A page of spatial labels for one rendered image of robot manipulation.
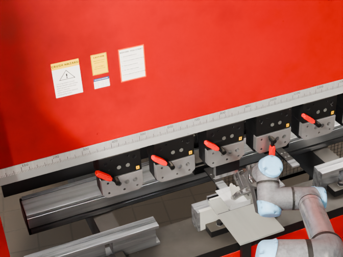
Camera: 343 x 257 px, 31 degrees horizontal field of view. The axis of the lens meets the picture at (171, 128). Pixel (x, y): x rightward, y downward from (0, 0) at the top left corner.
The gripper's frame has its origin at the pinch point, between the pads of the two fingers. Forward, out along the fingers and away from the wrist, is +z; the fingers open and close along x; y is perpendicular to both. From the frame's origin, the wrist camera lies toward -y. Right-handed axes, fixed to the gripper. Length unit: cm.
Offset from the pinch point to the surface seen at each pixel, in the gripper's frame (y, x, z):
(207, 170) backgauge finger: 17.2, 1.2, 20.1
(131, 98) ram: 36, 37, -34
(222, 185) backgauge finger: 8.4, 0.5, 12.6
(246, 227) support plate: -11.5, 3.6, -3.4
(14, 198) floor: 71, 70, 196
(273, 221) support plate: -12.7, -6.6, -4.4
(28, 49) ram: 52, 67, -52
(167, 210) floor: 28, -16, 160
